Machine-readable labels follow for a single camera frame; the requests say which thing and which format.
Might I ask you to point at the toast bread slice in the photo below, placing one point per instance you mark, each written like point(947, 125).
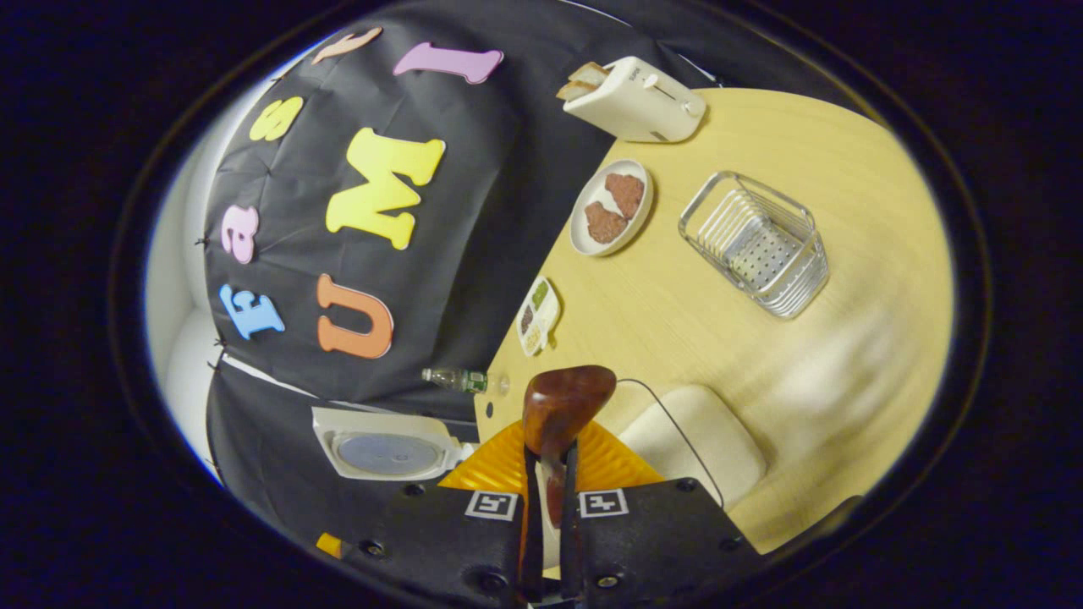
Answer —
point(575, 90)
point(590, 73)

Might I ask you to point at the brown wooden spoon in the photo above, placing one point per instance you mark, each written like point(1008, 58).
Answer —
point(563, 406)

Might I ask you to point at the clear plastic water bottle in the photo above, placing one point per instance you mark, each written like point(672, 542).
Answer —
point(461, 381)

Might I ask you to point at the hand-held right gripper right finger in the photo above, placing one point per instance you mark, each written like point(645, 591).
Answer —
point(651, 541)

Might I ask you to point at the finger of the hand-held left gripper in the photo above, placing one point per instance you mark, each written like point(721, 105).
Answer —
point(330, 545)

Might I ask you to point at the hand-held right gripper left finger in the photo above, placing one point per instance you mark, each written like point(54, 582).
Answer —
point(440, 541)

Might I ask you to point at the white toaster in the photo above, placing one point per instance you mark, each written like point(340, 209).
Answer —
point(643, 101)

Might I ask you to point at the white divided grain dish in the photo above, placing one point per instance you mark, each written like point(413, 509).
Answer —
point(541, 317)

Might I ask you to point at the brown meat piece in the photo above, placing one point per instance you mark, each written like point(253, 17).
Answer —
point(605, 223)
point(624, 194)

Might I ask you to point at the white round plate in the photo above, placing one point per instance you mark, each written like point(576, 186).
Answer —
point(584, 241)

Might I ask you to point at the white rice cooker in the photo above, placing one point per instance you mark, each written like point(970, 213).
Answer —
point(389, 452)

